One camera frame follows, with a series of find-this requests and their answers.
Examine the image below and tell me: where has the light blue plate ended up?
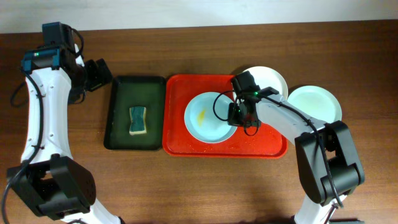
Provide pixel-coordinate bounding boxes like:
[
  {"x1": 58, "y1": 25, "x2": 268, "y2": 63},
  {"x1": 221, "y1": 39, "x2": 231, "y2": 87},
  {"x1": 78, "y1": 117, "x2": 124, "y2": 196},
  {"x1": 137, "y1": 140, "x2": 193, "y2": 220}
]
[{"x1": 184, "y1": 92, "x2": 237, "y2": 144}]

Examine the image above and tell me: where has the green and yellow sponge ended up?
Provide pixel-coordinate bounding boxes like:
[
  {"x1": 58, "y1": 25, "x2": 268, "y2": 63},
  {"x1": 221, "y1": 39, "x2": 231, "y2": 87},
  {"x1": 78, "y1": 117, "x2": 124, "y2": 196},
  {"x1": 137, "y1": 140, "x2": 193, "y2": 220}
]
[{"x1": 129, "y1": 106, "x2": 147, "y2": 136}]

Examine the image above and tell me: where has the pale green plate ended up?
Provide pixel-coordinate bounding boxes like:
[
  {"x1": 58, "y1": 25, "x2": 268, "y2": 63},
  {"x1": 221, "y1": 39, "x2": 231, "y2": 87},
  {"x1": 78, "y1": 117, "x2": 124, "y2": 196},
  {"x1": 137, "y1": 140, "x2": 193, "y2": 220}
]
[{"x1": 287, "y1": 85, "x2": 342, "y2": 123}]

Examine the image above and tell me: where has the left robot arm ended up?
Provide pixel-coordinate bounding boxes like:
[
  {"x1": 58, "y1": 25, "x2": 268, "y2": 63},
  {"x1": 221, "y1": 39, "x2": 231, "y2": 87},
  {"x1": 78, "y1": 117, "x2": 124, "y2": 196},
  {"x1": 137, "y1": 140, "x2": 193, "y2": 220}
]
[{"x1": 7, "y1": 45, "x2": 123, "y2": 223}]

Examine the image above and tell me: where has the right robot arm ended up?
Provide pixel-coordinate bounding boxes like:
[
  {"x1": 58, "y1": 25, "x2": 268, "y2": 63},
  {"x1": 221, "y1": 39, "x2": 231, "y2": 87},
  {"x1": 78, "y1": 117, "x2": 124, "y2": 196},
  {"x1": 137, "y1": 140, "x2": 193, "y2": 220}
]
[{"x1": 228, "y1": 86, "x2": 365, "y2": 223}]

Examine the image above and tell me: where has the dark green rectangular tray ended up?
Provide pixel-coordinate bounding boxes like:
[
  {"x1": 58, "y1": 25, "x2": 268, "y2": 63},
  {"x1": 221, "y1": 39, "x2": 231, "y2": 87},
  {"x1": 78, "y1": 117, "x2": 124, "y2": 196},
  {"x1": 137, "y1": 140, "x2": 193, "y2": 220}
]
[{"x1": 104, "y1": 76, "x2": 166, "y2": 151}]

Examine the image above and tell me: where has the red plastic tray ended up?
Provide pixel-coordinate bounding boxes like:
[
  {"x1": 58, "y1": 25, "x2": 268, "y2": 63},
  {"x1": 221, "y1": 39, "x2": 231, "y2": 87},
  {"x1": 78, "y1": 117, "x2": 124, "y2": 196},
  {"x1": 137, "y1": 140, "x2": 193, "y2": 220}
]
[{"x1": 162, "y1": 74, "x2": 288, "y2": 159}]

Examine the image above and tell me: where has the white plate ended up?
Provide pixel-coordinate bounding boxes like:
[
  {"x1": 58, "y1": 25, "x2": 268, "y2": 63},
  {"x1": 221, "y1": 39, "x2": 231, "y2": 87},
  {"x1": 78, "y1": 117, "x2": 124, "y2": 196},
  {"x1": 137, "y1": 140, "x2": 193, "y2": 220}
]
[{"x1": 243, "y1": 66, "x2": 288, "y2": 100}]

